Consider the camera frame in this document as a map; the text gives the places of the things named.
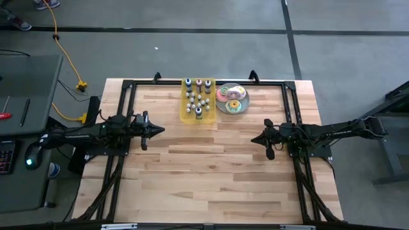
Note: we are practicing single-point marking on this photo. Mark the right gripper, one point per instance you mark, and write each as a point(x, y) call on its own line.
point(278, 135)

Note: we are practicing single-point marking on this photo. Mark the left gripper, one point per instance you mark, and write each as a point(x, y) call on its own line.
point(139, 127)

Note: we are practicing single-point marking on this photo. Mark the large blue food coloring bottle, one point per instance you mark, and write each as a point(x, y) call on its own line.
point(188, 84)

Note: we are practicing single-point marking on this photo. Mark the large red food coloring bottle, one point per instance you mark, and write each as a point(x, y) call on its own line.
point(199, 85)

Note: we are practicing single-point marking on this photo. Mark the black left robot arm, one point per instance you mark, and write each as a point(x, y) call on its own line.
point(76, 136)

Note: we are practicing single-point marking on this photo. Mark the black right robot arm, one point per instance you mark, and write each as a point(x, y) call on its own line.
point(338, 131)

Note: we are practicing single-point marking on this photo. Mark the grey round plate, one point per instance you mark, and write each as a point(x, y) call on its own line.
point(245, 100)

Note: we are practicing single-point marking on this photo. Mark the mint iced toy donut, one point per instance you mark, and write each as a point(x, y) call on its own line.
point(228, 109)

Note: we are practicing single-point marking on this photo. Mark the small yellow toy donut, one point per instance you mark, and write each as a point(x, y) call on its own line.
point(231, 105)

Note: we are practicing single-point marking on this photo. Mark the purple iced toy donut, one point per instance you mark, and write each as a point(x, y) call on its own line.
point(238, 92)

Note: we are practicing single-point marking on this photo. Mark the yellow translucent plastic tray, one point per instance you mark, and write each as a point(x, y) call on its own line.
point(207, 118)

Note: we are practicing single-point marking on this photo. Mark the pink iced toy donut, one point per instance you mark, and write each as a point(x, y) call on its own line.
point(220, 96)

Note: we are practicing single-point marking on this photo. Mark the green iced toy donut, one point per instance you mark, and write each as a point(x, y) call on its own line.
point(224, 90)

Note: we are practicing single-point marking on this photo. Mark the black slanted side panel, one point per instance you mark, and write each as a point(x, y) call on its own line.
point(94, 108)

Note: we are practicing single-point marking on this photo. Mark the blue white drink can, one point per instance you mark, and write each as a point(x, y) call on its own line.
point(54, 170)

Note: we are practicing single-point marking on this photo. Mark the black computer mouse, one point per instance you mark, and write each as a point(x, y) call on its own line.
point(33, 158)

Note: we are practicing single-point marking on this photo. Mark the dark grey desk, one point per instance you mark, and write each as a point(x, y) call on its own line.
point(38, 83)
point(19, 191)

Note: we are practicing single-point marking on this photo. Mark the black pen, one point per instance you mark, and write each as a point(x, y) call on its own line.
point(25, 112)

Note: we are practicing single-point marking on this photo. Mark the dark metal side stand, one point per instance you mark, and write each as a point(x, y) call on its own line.
point(393, 150)

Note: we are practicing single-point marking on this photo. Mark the backlit computer keyboard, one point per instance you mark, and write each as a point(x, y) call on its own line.
point(6, 158)

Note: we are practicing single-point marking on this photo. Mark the person's shoe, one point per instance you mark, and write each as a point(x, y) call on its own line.
point(20, 23)
point(48, 4)

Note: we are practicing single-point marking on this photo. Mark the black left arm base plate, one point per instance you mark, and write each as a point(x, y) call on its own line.
point(105, 150)

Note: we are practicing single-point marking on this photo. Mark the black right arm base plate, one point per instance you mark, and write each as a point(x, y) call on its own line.
point(319, 154)

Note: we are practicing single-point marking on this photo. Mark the black metal table frame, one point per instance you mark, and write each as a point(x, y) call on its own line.
point(290, 85)

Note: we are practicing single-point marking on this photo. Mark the silver aluminium post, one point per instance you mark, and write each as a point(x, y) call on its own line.
point(118, 226)
point(297, 227)

